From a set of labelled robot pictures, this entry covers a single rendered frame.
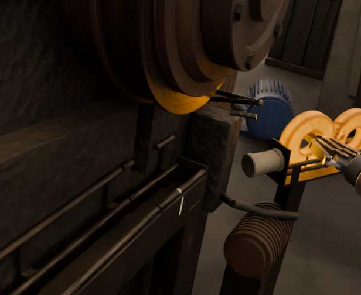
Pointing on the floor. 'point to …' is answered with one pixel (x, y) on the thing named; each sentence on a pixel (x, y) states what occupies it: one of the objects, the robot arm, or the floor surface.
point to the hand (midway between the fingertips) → (309, 134)
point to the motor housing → (253, 251)
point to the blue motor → (268, 110)
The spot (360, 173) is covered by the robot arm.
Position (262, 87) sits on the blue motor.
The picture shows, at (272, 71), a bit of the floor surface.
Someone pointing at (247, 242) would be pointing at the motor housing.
